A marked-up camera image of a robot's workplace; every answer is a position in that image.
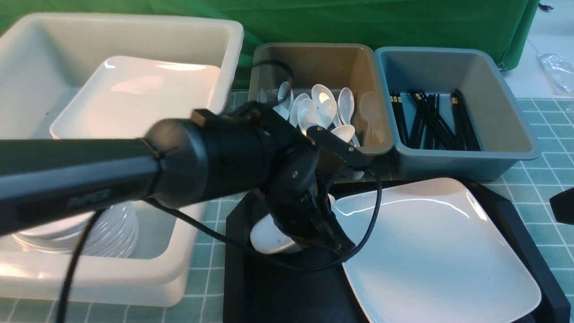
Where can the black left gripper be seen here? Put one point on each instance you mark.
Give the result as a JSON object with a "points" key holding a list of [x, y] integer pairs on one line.
{"points": [[307, 218]]}

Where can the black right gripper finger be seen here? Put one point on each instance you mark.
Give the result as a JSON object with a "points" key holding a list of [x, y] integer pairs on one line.
{"points": [[562, 205]]}

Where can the white small bowl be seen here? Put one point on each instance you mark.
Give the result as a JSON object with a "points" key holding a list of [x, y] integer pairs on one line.
{"points": [[266, 237]]}

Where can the large white square plate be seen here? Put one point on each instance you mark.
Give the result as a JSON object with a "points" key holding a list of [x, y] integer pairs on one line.
{"points": [[434, 256]]}

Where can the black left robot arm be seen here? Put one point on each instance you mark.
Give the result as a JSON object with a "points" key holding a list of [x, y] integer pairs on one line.
{"points": [[178, 162]]}

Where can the checkered teal tablecloth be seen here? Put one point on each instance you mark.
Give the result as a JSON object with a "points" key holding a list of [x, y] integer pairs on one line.
{"points": [[529, 185]]}

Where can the black serving tray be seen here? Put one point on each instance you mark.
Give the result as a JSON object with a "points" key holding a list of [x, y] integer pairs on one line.
{"points": [[258, 292]]}

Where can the pile of white spoons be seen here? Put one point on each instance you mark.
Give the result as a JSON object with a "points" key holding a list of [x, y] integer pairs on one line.
{"points": [[315, 107]]}

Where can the clear plastic bag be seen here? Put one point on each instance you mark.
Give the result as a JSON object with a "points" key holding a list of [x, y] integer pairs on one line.
{"points": [[559, 71]]}

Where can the blue plastic chopstick bin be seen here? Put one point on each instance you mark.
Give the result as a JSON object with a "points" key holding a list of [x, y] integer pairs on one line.
{"points": [[502, 131]]}

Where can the pile of black chopsticks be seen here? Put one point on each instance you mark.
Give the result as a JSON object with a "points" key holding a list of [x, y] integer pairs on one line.
{"points": [[434, 121]]}

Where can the brown plastic spoon bin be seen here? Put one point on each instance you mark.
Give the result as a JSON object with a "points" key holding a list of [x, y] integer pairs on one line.
{"points": [[339, 66]]}

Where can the green backdrop cloth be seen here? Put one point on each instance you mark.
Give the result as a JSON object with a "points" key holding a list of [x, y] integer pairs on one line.
{"points": [[497, 27]]}

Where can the stack of white small bowls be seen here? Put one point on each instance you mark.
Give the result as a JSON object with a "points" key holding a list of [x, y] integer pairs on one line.
{"points": [[114, 235]]}

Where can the stack of white square plates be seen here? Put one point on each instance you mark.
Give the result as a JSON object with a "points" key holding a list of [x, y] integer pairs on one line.
{"points": [[125, 96]]}

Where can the large white plastic bin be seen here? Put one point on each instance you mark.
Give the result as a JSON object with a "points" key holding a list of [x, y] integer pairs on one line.
{"points": [[46, 58]]}

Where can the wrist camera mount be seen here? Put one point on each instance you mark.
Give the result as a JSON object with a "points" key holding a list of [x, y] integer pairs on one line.
{"points": [[337, 159]]}

